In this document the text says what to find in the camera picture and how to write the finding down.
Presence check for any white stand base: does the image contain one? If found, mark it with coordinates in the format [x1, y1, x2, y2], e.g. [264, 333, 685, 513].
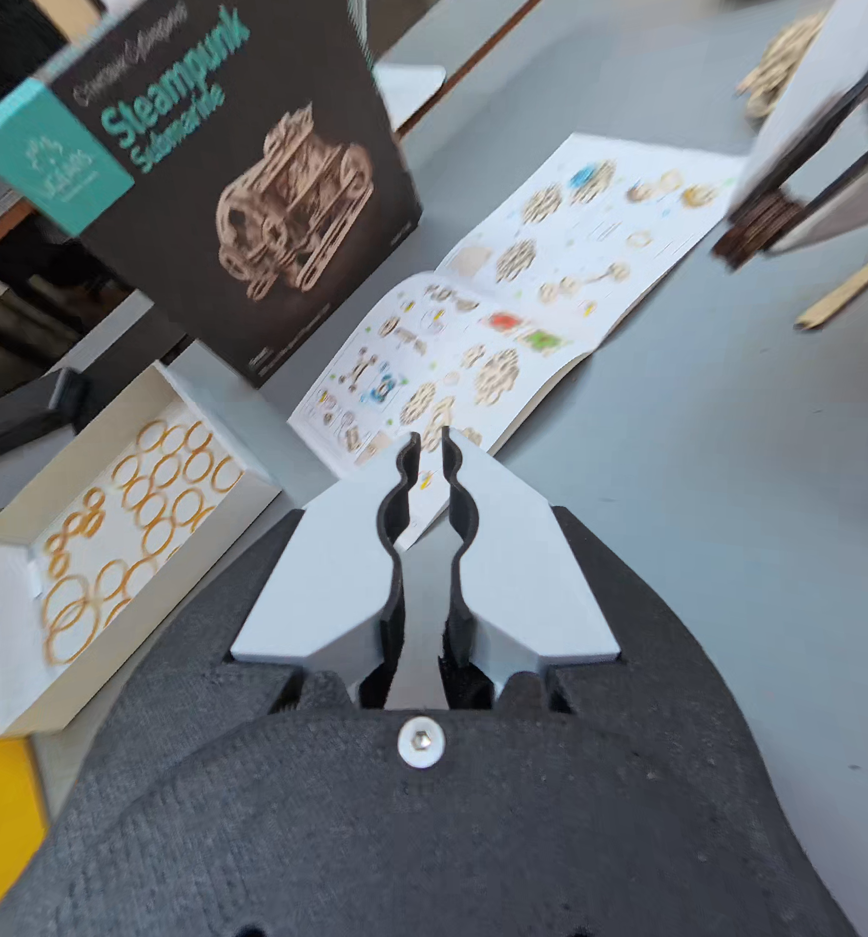
[372, 62, 448, 134]

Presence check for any black model kit box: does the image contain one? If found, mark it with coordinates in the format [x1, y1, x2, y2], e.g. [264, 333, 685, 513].
[0, 0, 425, 389]

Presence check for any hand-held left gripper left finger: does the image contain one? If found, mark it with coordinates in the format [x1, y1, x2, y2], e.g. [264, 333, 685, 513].
[230, 432, 422, 710]

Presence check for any light wooden model assembly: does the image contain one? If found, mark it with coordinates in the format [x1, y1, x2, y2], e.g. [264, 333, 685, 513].
[736, 9, 828, 123]

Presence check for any dark wooden disc assembly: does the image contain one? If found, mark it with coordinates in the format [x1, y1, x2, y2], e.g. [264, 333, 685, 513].
[711, 186, 806, 269]

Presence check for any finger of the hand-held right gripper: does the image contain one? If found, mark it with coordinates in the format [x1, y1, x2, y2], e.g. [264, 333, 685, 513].
[727, 0, 868, 222]
[767, 132, 868, 255]

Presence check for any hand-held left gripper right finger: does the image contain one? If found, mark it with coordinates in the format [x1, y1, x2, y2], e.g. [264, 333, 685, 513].
[440, 429, 621, 710]

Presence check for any thin wooden stick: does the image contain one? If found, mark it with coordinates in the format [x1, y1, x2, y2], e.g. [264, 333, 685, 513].
[793, 238, 868, 331]

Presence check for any illustrated instruction booklet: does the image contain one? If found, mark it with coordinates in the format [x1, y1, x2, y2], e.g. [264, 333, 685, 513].
[286, 132, 750, 551]

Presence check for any white cardboard tray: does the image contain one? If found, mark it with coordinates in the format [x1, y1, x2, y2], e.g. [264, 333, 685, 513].
[0, 360, 283, 741]

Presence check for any group of wooden rings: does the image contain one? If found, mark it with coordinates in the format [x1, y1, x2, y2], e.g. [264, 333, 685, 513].
[41, 418, 246, 666]

